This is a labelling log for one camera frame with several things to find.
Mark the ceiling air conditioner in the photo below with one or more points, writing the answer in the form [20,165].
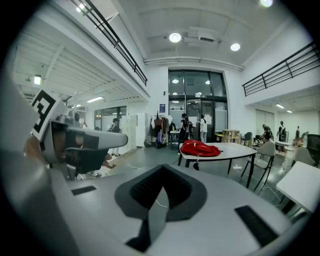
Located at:
[206,37]

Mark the black office chair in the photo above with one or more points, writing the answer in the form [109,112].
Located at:
[313,145]

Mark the round ceiling light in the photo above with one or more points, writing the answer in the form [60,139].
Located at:
[175,37]
[235,46]
[266,2]

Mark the grey marble table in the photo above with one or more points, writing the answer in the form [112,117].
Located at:
[235,151]

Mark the grey chair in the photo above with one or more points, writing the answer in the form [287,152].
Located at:
[267,150]

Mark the long ceiling light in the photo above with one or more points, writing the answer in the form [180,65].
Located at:
[280,106]
[95,99]
[37,79]

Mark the wooden shelf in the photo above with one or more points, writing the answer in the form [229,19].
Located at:
[231,136]

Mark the beige chair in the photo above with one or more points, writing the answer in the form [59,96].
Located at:
[302,155]

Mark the white rectangular table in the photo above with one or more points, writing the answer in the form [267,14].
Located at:
[300,185]

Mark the person's left forearm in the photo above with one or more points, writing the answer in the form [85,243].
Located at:
[32,150]

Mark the red backpack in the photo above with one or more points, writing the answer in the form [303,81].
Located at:
[200,148]

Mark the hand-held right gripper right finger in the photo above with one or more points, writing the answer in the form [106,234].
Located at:
[212,212]

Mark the dark chair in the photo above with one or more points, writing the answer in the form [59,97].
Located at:
[248,136]

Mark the black balcony railing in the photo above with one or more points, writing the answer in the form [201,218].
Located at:
[263,82]
[115,44]

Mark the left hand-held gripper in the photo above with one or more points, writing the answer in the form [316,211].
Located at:
[46,112]

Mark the white lockers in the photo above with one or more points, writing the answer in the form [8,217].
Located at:
[130,130]

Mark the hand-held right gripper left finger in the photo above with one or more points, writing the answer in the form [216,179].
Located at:
[100,212]

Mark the clothes rack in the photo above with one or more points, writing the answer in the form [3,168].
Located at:
[160,130]

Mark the blue wall poster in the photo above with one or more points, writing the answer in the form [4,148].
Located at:
[162,108]

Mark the white power strip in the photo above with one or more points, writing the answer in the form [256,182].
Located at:
[237,167]

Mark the glass entrance door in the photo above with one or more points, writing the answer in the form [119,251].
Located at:
[197,85]

